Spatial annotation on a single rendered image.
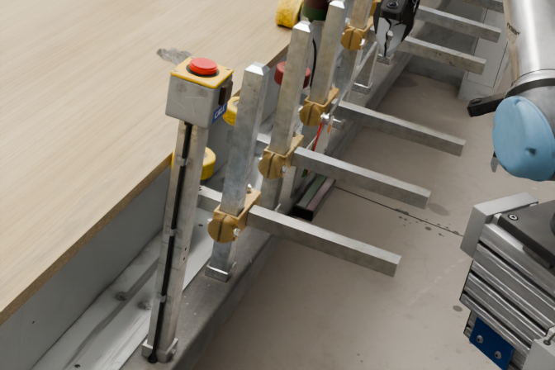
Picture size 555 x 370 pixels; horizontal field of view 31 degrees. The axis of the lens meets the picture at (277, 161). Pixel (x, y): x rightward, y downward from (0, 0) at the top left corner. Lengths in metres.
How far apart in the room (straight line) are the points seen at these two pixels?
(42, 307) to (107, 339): 0.17
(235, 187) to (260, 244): 0.26
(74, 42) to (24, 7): 0.20
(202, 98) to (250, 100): 0.30
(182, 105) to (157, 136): 0.49
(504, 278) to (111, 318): 0.71
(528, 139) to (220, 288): 0.69
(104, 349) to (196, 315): 0.17
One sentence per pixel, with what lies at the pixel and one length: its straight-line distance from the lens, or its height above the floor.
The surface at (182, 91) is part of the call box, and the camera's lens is 1.38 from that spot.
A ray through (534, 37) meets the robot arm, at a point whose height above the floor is 1.32.
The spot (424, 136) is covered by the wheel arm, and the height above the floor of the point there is 0.85.
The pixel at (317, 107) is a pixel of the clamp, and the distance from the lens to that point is 2.17.
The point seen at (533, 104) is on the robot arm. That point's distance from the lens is 1.44.
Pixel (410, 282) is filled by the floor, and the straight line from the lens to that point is 3.24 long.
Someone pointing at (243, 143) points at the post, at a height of 0.99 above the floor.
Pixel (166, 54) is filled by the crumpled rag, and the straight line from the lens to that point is 2.19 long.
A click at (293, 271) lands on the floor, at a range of 3.14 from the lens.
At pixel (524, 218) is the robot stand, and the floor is 1.04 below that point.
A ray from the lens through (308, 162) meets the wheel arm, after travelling 2.01.
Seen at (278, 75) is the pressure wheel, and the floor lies 0.89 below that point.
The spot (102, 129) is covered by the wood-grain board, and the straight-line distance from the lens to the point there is 1.88.
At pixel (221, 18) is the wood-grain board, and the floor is 0.90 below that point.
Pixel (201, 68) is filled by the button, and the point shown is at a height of 1.23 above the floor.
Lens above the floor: 1.80
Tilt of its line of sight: 29 degrees down
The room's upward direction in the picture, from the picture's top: 12 degrees clockwise
